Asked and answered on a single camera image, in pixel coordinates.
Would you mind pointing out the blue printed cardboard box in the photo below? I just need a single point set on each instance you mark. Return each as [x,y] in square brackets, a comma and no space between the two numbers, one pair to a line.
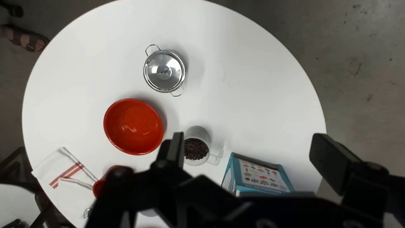
[259,176]

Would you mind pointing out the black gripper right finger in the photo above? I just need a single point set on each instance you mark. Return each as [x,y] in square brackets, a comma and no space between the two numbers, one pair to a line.
[331,159]

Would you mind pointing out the white cloth red stripes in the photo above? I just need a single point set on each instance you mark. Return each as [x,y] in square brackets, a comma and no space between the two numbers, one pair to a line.
[64,169]

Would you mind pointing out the steel pot with lid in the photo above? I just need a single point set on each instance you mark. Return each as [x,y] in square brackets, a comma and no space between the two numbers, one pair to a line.
[165,72]

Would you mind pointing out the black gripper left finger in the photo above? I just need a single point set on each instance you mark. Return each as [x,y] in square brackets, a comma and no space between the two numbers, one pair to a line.
[174,150]

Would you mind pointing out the large red bowl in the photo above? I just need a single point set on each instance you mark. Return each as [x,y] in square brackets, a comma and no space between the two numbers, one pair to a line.
[133,126]

